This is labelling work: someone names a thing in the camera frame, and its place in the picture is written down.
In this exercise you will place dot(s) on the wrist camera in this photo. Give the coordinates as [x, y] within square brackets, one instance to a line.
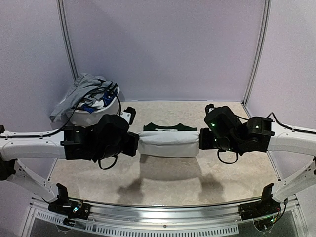
[209, 108]
[129, 114]

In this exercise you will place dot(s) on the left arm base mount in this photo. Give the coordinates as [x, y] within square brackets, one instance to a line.
[72, 210]

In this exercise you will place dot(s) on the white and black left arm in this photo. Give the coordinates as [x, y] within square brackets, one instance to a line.
[68, 143]

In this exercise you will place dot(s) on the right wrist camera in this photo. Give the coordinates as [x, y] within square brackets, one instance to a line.
[209, 108]

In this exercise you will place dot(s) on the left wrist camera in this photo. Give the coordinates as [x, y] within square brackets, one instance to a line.
[129, 114]

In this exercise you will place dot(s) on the white and green raglan shirt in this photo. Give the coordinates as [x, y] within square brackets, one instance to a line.
[179, 141]

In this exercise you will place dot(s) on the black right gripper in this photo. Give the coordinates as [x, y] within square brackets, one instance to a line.
[204, 139]

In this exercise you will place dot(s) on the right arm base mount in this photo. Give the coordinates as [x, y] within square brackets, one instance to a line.
[264, 213]

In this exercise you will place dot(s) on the right aluminium corner post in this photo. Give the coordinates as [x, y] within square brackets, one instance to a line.
[258, 51]

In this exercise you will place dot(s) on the aluminium corner post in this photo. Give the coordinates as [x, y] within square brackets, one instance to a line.
[258, 51]
[66, 38]

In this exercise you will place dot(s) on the grey garment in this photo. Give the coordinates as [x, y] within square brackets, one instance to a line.
[84, 85]

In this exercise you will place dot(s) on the white plastic laundry basket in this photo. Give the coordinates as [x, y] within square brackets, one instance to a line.
[83, 118]

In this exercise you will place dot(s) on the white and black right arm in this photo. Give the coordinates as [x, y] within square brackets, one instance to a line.
[262, 134]

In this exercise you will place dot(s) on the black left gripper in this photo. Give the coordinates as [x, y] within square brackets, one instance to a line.
[131, 150]

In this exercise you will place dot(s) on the blue plaid garment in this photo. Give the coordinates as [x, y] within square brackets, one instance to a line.
[98, 101]

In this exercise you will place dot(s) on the left aluminium corner post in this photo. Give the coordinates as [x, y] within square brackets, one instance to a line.
[66, 38]

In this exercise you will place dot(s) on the aluminium front rail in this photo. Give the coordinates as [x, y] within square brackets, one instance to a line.
[113, 220]

